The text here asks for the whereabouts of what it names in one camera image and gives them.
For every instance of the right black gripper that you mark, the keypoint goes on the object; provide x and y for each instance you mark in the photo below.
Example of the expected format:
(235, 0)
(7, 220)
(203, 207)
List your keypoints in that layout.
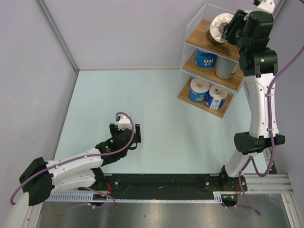
(237, 21)

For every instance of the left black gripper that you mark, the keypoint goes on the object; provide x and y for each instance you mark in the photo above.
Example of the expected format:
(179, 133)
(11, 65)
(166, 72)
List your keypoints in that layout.
(114, 130)

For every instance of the black paper roll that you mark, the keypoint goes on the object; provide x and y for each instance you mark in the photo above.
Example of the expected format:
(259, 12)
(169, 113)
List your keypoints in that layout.
(217, 27)

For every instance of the grey paper roll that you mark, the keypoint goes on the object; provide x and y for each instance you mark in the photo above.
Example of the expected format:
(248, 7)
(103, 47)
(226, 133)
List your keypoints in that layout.
(225, 68)

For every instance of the blue monster paper roll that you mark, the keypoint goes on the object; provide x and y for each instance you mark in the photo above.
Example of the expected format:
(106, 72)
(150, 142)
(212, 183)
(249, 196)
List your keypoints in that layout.
(204, 60)

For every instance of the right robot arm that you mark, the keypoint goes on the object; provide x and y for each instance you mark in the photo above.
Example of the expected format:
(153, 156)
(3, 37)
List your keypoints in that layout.
(260, 69)

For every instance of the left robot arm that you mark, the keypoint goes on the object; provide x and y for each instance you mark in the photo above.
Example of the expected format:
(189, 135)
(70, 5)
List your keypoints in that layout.
(41, 179)

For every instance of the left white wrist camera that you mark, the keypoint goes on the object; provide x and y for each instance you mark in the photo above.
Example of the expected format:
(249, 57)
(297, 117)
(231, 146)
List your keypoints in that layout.
(123, 122)

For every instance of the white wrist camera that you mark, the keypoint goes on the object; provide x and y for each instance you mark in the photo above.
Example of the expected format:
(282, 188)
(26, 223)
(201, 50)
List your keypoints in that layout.
(123, 122)
(267, 6)

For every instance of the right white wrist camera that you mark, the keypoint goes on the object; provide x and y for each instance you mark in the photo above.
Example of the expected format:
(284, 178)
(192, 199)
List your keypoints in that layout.
(267, 6)

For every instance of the white wire wooden shelf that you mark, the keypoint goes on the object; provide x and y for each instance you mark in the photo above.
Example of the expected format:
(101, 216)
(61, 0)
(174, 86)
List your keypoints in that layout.
(196, 38)

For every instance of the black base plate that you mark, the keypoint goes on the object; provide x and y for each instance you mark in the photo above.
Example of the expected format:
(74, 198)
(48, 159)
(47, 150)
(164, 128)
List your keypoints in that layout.
(169, 193)

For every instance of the white slotted cable duct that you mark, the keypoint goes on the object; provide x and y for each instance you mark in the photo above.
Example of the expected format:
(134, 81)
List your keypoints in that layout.
(88, 197)

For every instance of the aluminium rail frame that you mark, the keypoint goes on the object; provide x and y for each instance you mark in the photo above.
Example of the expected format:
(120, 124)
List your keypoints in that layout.
(268, 185)

